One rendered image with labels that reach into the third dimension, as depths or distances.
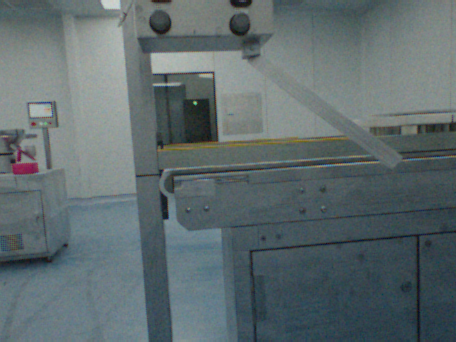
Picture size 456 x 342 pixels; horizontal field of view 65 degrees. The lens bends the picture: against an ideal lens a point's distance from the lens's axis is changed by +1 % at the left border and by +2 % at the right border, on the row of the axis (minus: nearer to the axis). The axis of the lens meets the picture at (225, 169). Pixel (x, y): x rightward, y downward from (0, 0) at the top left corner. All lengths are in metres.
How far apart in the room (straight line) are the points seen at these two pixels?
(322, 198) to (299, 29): 5.88
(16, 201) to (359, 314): 2.91
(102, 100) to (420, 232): 5.52
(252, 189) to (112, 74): 5.48
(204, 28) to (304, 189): 0.32
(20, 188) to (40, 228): 0.36
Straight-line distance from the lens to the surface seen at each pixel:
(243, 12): 0.59
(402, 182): 0.74
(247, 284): 0.72
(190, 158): 0.60
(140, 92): 0.90
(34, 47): 6.36
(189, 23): 0.60
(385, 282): 0.83
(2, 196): 3.37
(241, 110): 5.95
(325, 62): 6.52
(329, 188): 0.67
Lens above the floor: 1.00
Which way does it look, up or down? 6 degrees down
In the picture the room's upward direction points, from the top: 3 degrees counter-clockwise
